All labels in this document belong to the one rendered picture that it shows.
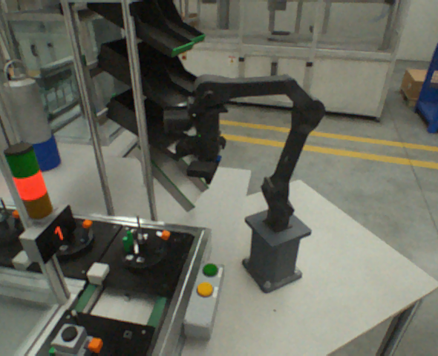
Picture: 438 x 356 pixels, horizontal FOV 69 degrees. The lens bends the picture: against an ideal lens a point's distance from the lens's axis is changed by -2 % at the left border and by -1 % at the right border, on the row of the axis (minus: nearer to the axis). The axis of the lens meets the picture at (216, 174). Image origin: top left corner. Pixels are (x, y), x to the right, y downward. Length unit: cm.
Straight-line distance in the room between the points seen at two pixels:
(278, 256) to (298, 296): 16
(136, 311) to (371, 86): 435
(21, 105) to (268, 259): 127
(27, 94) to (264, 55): 362
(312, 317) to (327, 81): 404
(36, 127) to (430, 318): 238
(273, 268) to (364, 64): 400
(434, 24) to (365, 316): 871
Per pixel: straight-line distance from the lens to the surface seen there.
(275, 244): 92
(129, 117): 105
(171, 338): 86
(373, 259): 127
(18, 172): 71
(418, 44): 946
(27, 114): 172
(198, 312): 89
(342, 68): 476
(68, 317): 94
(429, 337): 230
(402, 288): 121
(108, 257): 105
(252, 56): 483
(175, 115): 74
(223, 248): 118
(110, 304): 100
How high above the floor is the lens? 169
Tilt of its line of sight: 32 degrees down
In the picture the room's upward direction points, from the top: straight up
